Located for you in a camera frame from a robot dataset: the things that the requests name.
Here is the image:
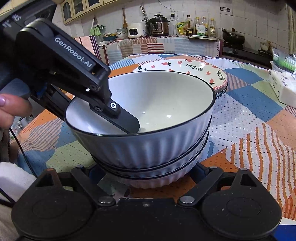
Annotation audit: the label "white ribbed bowl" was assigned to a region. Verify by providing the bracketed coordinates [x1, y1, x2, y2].
[117, 152, 202, 189]
[92, 122, 211, 179]
[65, 71, 216, 169]

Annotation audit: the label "pink bunny carrot plate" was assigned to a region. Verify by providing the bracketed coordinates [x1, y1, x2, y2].
[133, 59, 227, 89]

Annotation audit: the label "white sun plate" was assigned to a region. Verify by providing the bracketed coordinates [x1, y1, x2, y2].
[214, 78, 228, 98]

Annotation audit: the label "stacked bowls on counter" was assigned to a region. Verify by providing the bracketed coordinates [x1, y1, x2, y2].
[116, 28, 128, 40]

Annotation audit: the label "left hand pink nails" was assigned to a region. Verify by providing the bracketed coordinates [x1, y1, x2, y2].
[0, 94, 32, 130]

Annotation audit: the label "wooden chair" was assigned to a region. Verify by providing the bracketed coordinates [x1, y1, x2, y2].
[74, 36, 101, 60]

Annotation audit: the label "striped patchwork counter cloth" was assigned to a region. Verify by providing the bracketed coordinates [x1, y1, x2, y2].
[102, 36, 222, 65]

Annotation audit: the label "colourful patchwork tablecloth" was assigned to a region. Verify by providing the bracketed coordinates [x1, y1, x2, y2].
[17, 57, 295, 219]

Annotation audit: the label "white rice cooker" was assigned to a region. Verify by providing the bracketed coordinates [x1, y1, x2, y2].
[127, 22, 147, 39]

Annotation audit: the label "black pressure cooker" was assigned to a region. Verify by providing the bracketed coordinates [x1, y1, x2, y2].
[150, 14, 169, 37]

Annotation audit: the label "yellow snack bag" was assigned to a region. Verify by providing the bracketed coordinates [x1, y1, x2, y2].
[176, 22, 188, 35]

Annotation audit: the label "cutting board with knife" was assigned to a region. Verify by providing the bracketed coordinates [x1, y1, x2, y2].
[188, 35, 218, 42]

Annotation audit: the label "white tissue pack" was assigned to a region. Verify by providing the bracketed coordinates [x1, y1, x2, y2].
[268, 70, 296, 108]

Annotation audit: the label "black gas stove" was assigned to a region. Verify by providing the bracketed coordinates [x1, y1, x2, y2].
[222, 46, 273, 68]

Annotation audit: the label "oil bottle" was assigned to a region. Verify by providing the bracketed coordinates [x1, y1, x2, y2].
[209, 18, 216, 38]

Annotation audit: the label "black wok with lid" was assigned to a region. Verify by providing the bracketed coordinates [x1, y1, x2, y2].
[221, 28, 245, 48]

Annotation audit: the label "white plastic basket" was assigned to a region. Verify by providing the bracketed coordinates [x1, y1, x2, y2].
[272, 48, 296, 73]

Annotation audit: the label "cream wall cabinet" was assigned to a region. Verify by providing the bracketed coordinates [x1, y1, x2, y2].
[60, 0, 115, 25]

